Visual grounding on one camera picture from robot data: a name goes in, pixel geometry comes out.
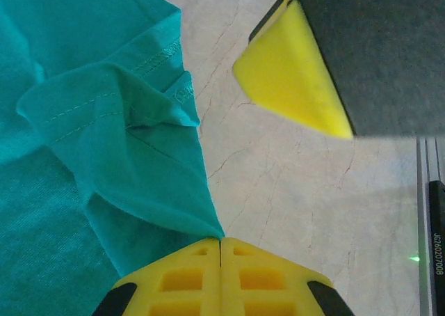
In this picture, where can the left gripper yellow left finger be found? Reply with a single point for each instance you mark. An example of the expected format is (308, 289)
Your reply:
(180, 281)

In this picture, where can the teal printed t-shirt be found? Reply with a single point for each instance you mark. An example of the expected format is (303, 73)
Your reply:
(104, 156)

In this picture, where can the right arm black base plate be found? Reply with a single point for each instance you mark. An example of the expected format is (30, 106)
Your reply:
(437, 225)

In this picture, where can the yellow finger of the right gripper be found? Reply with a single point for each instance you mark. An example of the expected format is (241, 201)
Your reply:
(274, 13)
(295, 79)

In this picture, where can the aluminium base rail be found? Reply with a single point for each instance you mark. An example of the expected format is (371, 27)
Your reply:
(422, 208)

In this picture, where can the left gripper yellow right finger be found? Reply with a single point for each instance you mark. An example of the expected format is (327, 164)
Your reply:
(264, 284)

